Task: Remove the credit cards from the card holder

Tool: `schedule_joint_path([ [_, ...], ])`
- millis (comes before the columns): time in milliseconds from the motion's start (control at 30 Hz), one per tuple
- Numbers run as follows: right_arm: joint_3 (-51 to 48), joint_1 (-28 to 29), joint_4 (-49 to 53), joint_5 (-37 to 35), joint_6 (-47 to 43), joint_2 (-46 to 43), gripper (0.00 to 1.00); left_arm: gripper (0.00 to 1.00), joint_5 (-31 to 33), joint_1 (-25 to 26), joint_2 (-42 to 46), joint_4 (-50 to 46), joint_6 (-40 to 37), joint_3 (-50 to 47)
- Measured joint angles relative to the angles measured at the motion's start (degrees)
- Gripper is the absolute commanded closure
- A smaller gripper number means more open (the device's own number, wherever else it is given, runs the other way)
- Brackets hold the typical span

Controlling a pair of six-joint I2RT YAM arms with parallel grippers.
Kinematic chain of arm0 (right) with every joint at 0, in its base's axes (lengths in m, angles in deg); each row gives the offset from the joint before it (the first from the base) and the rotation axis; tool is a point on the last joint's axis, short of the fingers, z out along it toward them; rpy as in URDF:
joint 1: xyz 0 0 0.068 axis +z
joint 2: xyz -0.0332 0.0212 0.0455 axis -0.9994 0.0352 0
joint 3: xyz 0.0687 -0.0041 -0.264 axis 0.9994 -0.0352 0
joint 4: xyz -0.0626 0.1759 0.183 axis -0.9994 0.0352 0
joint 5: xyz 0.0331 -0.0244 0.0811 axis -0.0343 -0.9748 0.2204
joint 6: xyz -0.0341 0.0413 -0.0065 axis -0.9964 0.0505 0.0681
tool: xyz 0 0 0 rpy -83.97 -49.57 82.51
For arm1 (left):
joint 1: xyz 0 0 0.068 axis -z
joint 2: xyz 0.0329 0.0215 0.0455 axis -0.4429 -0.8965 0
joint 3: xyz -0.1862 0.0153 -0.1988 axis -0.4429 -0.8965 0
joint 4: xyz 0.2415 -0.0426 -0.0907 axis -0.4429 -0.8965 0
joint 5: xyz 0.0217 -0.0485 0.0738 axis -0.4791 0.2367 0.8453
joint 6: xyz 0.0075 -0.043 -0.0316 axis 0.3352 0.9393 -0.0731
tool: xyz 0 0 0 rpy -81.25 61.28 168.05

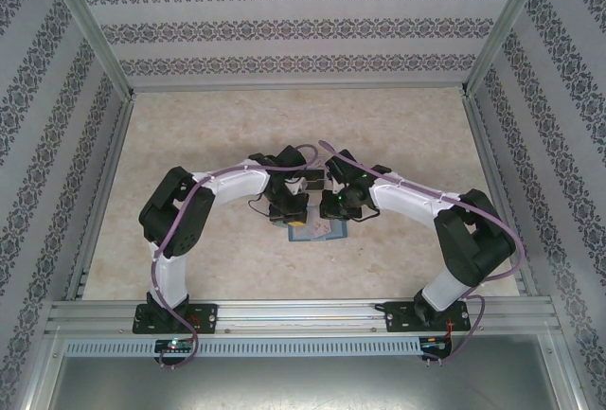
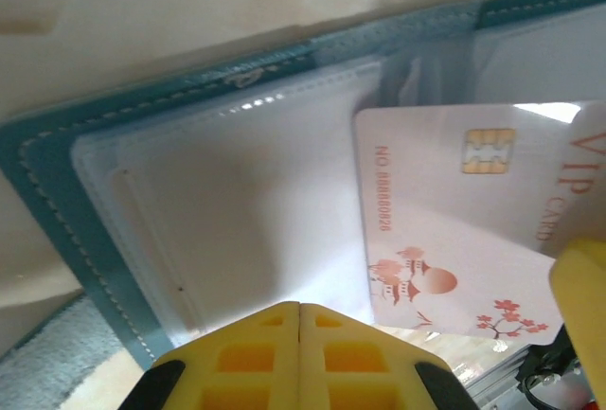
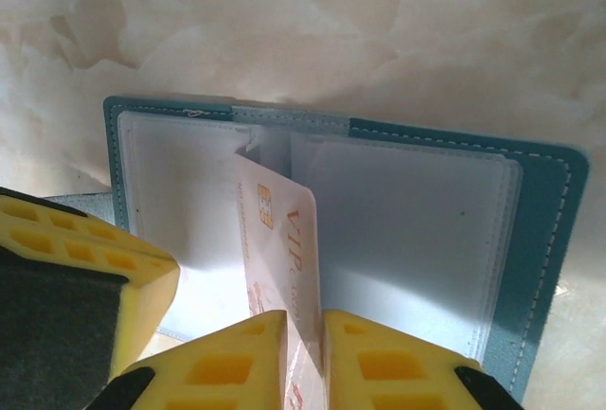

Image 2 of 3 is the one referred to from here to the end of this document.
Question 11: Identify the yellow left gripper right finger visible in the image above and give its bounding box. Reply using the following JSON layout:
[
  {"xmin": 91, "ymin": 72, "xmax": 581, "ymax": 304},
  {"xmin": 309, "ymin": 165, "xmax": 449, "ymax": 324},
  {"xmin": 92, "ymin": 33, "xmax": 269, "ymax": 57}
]
[{"xmin": 301, "ymin": 302, "xmax": 480, "ymax": 410}]

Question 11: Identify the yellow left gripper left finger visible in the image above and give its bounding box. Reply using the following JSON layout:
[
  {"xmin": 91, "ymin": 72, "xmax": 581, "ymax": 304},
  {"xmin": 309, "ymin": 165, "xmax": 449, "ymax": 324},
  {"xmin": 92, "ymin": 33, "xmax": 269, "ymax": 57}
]
[{"xmin": 123, "ymin": 301, "xmax": 303, "ymax": 410}]

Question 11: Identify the teal leather card holder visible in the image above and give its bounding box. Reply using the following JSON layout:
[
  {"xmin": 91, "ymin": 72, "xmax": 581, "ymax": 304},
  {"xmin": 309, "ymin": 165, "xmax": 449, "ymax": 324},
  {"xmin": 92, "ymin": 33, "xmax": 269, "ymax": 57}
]
[{"xmin": 0, "ymin": 0, "xmax": 606, "ymax": 410}]

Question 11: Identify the white VIP card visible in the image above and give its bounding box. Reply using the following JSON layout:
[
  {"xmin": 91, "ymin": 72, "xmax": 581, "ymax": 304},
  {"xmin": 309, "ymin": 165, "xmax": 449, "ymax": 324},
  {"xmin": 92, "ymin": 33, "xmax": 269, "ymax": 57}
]
[{"xmin": 352, "ymin": 99, "xmax": 606, "ymax": 348}]

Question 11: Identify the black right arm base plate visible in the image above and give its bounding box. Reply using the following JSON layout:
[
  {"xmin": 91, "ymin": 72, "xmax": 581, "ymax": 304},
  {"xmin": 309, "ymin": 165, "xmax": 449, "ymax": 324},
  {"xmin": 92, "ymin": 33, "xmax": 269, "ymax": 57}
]
[{"xmin": 513, "ymin": 324, "xmax": 606, "ymax": 410}]

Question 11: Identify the long aluminium mounting rail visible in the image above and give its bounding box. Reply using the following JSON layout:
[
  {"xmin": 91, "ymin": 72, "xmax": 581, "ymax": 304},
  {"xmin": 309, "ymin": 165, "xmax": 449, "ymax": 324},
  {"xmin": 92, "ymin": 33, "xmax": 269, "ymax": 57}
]
[{"xmin": 444, "ymin": 329, "xmax": 593, "ymax": 410}]

